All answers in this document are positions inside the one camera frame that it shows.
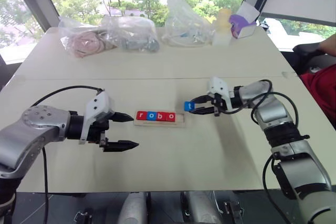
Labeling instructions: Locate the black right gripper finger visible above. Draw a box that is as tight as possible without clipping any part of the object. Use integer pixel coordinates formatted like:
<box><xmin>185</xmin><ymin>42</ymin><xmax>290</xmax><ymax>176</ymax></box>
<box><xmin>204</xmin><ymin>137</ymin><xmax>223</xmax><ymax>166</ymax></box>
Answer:
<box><xmin>189</xmin><ymin>106</ymin><xmax>216</xmax><ymax>115</ymax></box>
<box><xmin>193</xmin><ymin>94</ymin><xmax>215</xmax><ymax>104</ymax></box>

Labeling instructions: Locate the black chair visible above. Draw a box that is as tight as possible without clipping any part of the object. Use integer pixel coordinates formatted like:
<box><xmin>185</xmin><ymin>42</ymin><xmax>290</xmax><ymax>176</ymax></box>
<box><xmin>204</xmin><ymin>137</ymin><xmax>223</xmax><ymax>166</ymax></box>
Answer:
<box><xmin>292</xmin><ymin>42</ymin><xmax>336</xmax><ymax>75</ymax></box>

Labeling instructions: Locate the wooden letter tray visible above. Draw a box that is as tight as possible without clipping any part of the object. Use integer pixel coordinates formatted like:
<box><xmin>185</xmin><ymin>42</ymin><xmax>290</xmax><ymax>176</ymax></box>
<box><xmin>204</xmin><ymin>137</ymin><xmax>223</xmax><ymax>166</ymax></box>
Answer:
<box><xmin>133</xmin><ymin>111</ymin><xmax>186</xmax><ymax>128</ymax></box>

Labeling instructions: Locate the purple and white carton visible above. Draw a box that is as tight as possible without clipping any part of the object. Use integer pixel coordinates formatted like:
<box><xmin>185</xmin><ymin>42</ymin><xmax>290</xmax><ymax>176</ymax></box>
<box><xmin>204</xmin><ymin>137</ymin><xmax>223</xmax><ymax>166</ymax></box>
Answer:
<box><xmin>228</xmin><ymin>1</ymin><xmax>260</xmax><ymax>38</ymax></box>

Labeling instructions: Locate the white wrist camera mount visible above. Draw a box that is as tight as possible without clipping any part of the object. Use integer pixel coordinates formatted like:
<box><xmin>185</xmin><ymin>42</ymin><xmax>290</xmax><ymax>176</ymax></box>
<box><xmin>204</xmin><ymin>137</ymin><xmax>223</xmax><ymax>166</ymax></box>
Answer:
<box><xmin>78</xmin><ymin>91</ymin><xmax>116</xmax><ymax>145</ymax></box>
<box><xmin>206</xmin><ymin>76</ymin><xmax>234</xmax><ymax>112</ymax></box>

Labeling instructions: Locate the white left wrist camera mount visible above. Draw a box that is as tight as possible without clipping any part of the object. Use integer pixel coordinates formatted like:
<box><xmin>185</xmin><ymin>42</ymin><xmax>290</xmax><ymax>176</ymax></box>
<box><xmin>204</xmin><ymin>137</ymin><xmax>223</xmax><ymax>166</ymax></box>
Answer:
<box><xmin>78</xmin><ymin>91</ymin><xmax>116</xmax><ymax>145</ymax></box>

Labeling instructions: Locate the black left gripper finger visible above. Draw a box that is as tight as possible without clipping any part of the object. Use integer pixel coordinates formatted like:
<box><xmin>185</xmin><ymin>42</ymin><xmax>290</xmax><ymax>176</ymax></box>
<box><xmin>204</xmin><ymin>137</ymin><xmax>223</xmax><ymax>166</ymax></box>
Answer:
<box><xmin>111</xmin><ymin>112</ymin><xmax>134</xmax><ymax>123</ymax></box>
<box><xmin>103</xmin><ymin>140</ymin><xmax>139</xmax><ymax>153</ymax></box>

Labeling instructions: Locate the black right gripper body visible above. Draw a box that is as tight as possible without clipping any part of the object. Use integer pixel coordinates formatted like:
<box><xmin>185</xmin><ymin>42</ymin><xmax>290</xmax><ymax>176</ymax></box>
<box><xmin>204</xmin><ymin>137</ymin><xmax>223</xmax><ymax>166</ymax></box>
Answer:
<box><xmin>212</xmin><ymin>92</ymin><xmax>229</xmax><ymax>117</ymax></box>

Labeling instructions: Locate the plastic bag with grey parts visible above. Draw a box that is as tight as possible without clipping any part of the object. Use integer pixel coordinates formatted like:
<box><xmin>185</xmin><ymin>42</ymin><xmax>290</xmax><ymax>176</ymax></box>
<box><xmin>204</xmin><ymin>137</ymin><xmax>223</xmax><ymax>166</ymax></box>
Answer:
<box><xmin>101</xmin><ymin>15</ymin><xmax>160</xmax><ymax>53</ymax></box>

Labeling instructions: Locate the grey rounded shape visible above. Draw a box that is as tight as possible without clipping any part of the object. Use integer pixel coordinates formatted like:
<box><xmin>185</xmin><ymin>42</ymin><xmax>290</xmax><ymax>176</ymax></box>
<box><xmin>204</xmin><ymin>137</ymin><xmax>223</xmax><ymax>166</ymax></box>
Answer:
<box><xmin>182</xmin><ymin>190</ymin><xmax>221</xmax><ymax>224</ymax></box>
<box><xmin>118</xmin><ymin>191</ymin><xmax>148</xmax><ymax>224</ymax></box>

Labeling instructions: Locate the tall clear plastic bag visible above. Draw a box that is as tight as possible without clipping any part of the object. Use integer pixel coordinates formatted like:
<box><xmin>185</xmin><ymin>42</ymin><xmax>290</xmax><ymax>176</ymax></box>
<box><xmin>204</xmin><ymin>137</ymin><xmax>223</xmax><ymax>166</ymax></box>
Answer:
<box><xmin>161</xmin><ymin>0</ymin><xmax>215</xmax><ymax>48</ymax></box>

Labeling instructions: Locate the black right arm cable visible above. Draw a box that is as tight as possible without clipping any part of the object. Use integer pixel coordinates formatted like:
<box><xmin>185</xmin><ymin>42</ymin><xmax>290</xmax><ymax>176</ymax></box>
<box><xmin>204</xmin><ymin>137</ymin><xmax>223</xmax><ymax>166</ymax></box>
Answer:
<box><xmin>223</xmin><ymin>79</ymin><xmax>300</xmax><ymax>224</ymax></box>

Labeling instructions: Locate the dark window frame post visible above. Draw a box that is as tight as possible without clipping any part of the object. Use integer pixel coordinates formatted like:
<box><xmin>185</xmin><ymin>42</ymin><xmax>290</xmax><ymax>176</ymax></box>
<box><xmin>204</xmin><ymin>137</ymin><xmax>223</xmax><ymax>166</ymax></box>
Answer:
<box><xmin>6</xmin><ymin>0</ymin><xmax>60</xmax><ymax>29</ymax></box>

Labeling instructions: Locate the black metal clamp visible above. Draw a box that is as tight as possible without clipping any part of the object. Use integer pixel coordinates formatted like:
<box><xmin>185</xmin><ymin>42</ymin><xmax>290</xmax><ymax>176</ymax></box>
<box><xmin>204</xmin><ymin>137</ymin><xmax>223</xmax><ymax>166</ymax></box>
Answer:
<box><xmin>222</xmin><ymin>199</ymin><xmax>244</xmax><ymax>224</ymax></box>
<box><xmin>73</xmin><ymin>209</ymin><xmax>93</xmax><ymax>224</ymax></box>

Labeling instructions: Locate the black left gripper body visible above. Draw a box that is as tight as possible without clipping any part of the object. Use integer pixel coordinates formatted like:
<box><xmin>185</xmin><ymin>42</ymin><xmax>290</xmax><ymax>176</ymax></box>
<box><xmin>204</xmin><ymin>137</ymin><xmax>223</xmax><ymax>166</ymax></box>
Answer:
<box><xmin>88</xmin><ymin>113</ymin><xmax>116</xmax><ymax>149</ymax></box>

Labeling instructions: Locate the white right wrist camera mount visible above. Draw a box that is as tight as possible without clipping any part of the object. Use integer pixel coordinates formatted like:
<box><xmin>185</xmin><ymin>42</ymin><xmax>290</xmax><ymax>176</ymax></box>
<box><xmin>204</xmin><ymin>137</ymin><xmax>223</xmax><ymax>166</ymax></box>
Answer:
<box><xmin>206</xmin><ymin>76</ymin><xmax>234</xmax><ymax>112</ymax></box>

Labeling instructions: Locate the plastic bag with pink discs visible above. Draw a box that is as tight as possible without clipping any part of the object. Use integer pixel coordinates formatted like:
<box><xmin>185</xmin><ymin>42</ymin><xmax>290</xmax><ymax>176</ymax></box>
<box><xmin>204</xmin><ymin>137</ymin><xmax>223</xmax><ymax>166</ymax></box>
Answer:
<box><xmin>58</xmin><ymin>16</ymin><xmax>119</xmax><ymax>58</ymax></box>

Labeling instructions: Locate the person's red clothing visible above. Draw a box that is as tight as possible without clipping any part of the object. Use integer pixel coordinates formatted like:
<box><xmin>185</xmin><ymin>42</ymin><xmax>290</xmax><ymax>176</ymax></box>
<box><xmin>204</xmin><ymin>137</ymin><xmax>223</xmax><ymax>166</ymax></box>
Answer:
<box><xmin>299</xmin><ymin>63</ymin><xmax>336</xmax><ymax>130</ymax></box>

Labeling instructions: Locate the yellow and white bottle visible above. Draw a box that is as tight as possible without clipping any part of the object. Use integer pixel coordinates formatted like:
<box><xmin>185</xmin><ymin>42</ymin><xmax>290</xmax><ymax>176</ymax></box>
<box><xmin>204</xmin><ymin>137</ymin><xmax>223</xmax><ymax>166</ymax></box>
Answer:
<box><xmin>217</xmin><ymin>8</ymin><xmax>233</xmax><ymax>35</ymax></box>

